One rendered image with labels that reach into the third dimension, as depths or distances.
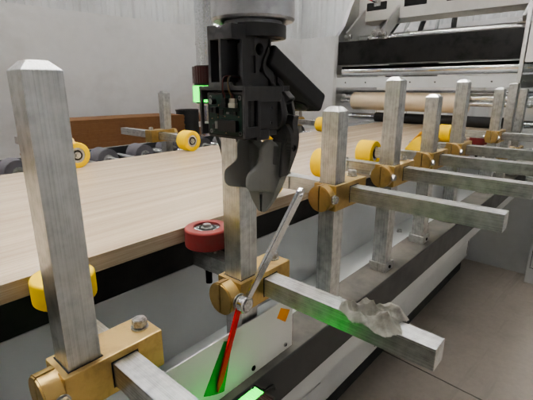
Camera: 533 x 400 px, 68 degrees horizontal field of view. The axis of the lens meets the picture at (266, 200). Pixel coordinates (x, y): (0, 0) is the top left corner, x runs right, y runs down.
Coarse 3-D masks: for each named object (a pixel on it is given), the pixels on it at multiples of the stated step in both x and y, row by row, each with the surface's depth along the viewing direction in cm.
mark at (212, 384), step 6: (222, 348) 57; (222, 354) 57; (222, 360) 58; (228, 360) 59; (216, 366) 57; (216, 372) 57; (210, 378) 56; (216, 378) 57; (210, 384) 57; (216, 384) 58; (222, 384) 59; (210, 390) 57; (216, 390) 58; (222, 390) 59; (204, 396) 56
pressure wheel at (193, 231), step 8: (192, 224) 72; (200, 224) 73; (208, 224) 71; (216, 224) 73; (184, 232) 70; (192, 232) 68; (200, 232) 68; (208, 232) 68; (216, 232) 68; (192, 240) 68; (200, 240) 67; (208, 240) 67; (216, 240) 68; (192, 248) 68; (200, 248) 68; (208, 248) 68; (216, 248) 68; (208, 272) 73; (208, 280) 73
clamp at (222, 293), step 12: (276, 264) 64; (288, 264) 66; (228, 276) 60; (252, 276) 60; (264, 276) 62; (288, 276) 66; (216, 288) 59; (228, 288) 57; (240, 288) 58; (216, 300) 59; (228, 300) 57; (264, 300) 63; (228, 312) 58
